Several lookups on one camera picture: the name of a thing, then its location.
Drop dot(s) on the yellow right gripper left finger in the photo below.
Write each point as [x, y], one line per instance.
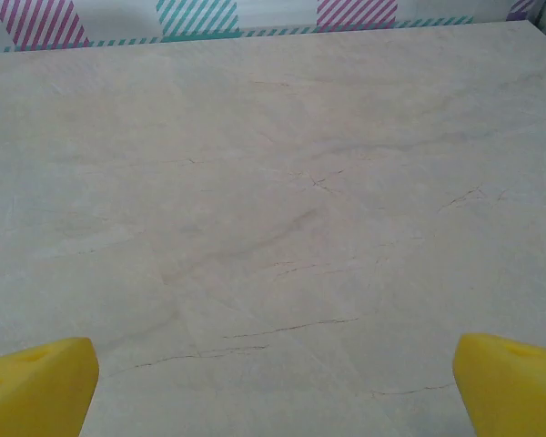
[36, 391]

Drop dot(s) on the plaid patterned backdrop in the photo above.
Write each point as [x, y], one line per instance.
[50, 18]

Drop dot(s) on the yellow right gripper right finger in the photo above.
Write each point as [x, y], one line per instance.
[514, 391]

